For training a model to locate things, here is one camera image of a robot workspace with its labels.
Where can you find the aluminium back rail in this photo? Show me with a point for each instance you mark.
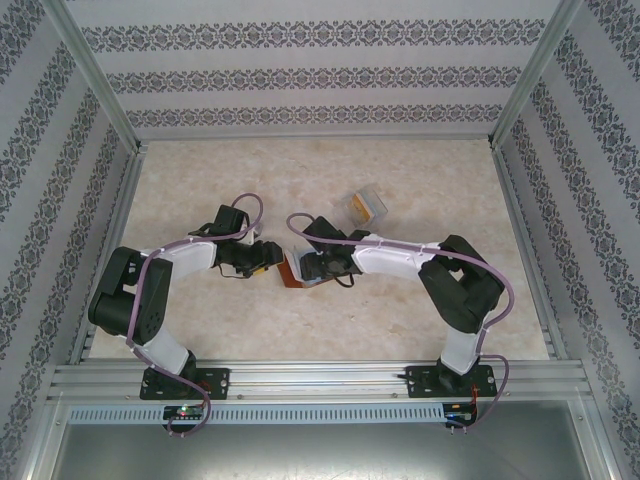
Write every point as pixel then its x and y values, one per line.
pixel 320 138

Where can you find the grey metal sheet panel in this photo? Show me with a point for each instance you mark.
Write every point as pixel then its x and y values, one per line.
pixel 320 450

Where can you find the clear plastic card box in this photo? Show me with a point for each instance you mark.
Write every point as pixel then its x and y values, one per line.
pixel 377 207

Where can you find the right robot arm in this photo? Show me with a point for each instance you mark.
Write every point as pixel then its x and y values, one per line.
pixel 460 290

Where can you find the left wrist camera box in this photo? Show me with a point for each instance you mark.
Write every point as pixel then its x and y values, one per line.
pixel 250 235

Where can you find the aluminium side rail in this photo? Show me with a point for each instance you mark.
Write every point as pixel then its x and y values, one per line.
pixel 116 225
pixel 512 200

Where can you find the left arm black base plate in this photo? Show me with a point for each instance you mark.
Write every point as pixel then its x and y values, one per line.
pixel 220 382

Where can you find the orange credit card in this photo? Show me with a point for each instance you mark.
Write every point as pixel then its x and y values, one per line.
pixel 362 207

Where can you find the brown leather card holder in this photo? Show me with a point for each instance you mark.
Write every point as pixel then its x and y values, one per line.
pixel 290 275

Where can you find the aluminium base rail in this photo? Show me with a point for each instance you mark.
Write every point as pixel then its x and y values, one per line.
pixel 320 380

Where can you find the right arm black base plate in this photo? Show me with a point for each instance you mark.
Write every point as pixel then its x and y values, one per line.
pixel 417 385

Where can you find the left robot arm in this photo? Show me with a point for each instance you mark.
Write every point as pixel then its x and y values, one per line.
pixel 120 310

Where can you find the aluminium corner post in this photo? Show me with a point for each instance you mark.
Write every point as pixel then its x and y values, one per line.
pixel 532 70
pixel 96 70

